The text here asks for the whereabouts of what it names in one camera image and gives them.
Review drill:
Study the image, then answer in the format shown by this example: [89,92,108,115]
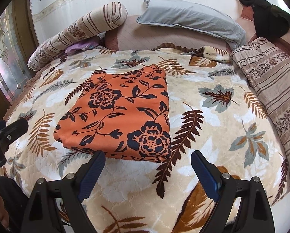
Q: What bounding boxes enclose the stained glass door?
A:
[0,1,31,95]

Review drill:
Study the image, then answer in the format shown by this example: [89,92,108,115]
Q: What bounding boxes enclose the grey pillow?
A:
[136,0,247,51]

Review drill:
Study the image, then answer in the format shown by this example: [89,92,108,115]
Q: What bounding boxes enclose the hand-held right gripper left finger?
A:
[21,150,106,233]

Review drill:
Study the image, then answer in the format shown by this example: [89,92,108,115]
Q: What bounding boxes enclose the leaf-print blanket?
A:
[0,43,290,233]

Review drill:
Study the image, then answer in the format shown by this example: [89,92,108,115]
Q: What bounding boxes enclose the purple cloth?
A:
[65,39,99,55]

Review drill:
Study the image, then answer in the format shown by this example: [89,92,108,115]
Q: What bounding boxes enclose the orange floral shirt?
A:
[53,64,172,163]

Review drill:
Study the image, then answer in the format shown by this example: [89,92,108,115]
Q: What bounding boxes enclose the wooden door frame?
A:
[13,0,40,54]

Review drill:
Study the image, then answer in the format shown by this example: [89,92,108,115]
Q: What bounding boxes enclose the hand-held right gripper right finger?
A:
[190,150,275,233]

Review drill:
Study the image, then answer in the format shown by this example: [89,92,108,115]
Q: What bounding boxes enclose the striped floral flat pillow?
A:
[230,37,290,193]

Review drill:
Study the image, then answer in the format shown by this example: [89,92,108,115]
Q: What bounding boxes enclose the striped bolster pillow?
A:
[27,1,128,71]

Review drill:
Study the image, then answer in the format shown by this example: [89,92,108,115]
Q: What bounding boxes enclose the black cloth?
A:
[239,0,290,42]

